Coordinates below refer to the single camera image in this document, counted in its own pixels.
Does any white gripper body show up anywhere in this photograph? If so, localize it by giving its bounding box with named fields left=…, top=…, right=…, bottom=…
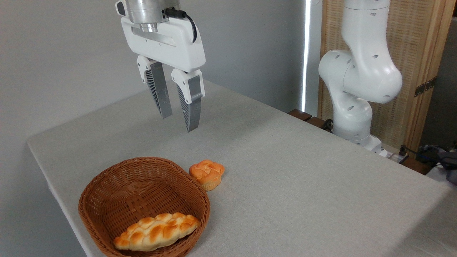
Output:
left=121, top=17, right=206, bottom=73

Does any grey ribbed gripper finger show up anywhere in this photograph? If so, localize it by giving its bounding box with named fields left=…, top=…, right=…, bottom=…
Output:
left=137, top=55, right=173, bottom=119
left=171, top=69, right=206, bottom=133

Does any long braided bread loaf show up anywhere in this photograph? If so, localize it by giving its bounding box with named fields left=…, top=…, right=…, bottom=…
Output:
left=114, top=213, right=201, bottom=252

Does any round knotted bread bun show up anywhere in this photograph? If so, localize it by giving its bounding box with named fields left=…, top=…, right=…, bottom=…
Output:
left=189, top=160, right=225, bottom=191

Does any brown wicker basket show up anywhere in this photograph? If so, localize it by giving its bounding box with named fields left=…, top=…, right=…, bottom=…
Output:
left=78, top=157, right=211, bottom=257

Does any white power strip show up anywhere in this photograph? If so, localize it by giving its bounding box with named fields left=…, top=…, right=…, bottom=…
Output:
left=378, top=146, right=410, bottom=164

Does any wooden rattan folding screen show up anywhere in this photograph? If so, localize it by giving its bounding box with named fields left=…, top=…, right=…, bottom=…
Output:
left=318, top=0, right=457, bottom=152

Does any metal screen hinge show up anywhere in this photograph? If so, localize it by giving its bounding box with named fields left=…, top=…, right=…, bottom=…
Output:
left=414, top=77, right=437, bottom=97

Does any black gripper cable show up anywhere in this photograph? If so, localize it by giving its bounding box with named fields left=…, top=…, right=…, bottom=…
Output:
left=164, top=8, right=197, bottom=43

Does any black cable bundle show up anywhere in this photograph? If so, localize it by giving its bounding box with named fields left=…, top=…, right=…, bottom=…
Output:
left=407, top=142, right=457, bottom=185

